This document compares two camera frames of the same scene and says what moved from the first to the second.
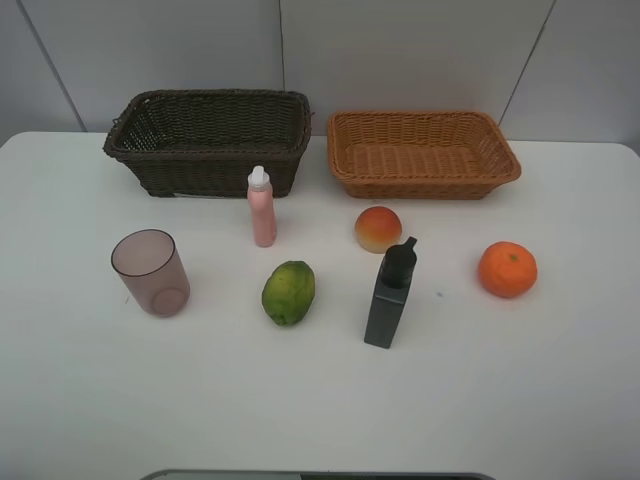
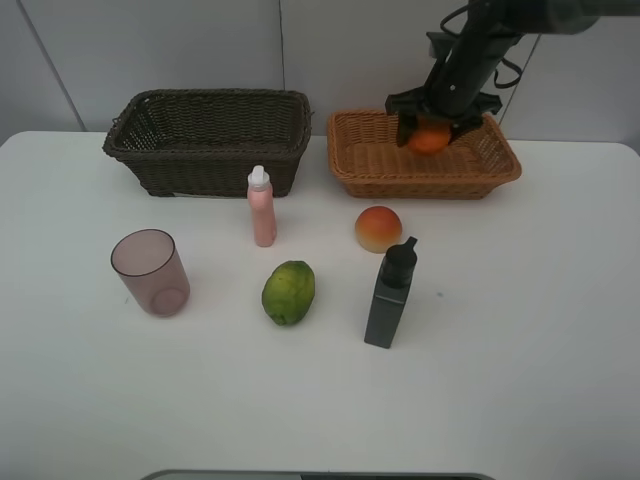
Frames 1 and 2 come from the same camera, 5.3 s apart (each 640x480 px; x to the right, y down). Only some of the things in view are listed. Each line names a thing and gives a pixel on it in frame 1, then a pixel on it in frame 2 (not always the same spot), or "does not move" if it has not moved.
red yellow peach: [378, 228] does not move
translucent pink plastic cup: [153, 270] does not move
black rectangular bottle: [390, 294] does not move
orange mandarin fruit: [507, 268] → [429, 139]
